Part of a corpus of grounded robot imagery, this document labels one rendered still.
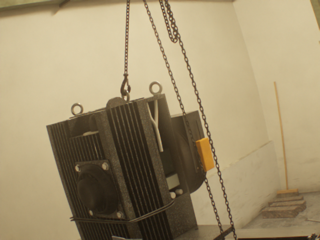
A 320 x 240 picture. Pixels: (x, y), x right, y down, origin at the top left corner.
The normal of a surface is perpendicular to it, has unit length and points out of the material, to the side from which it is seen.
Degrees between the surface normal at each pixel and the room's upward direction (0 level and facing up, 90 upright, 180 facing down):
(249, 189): 90
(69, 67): 90
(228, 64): 90
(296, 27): 90
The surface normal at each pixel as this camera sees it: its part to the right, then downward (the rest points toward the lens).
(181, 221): 0.71, -0.13
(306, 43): -0.66, 0.22
